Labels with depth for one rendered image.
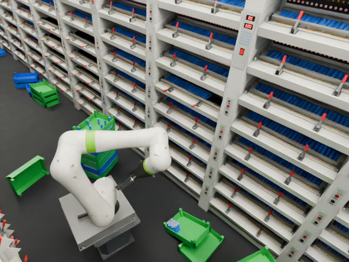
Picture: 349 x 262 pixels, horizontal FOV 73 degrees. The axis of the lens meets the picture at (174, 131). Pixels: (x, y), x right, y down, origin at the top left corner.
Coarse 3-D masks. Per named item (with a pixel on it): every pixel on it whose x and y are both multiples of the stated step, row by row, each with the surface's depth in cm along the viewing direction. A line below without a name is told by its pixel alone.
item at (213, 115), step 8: (168, 72) 189; (160, 88) 180; (200, 88) 173; (168, 96) 179; (176, 96) 171; (184, 96) 170; (216, 96) 166; (184, 104) 170; (192, 104) 164; (216, 104) 161; (200, 112) 162; (208, 112) 157; (216, 112) 156; (216, 120) 155
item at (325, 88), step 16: (272, 48) 127; (288, 48) 123; (256, 64) 124; (272, 64) 121; (288, 64) 117; (304, 64) 116; (320, 64) 115; (336, 64) 112; (272, 80) 119; (288, 80) 113; (304, 80) 112; (320, 80) 110; (336, 80) 106; (320, 96) 107; (336, 96) 103
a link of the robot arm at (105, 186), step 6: (96, 180) 144; (102, 180) 142; (108, 180) 143; (96, 186) 139; (102, 186) 139; (108, 186) 139; (114, 186) 142; (102, 192) 135; (108, 192) 136; (114, 192) 141; (114, 198) 139
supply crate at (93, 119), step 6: (96, 114) 215; (102, 114) 213; (90, 120) 212; (96, 120) 214; (102, 120) 214; (108, 120) 215; (114, 120) 212; (84, 126) 205; (96, 126) 206; (108, 126) 205
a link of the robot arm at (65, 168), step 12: (60, 156) 103; (72, 156) 105; (60, 168) 100; (72, 168) 102; (60, 180) 102; (72, 180) 104; (84, 180) 110; (72, 192) 110; (84, 192) 112; (96, 192) 120; (84, 204) 117; (96, 204) 120; (108, 204) 129; (96, 216) 124; (108, 216) 127
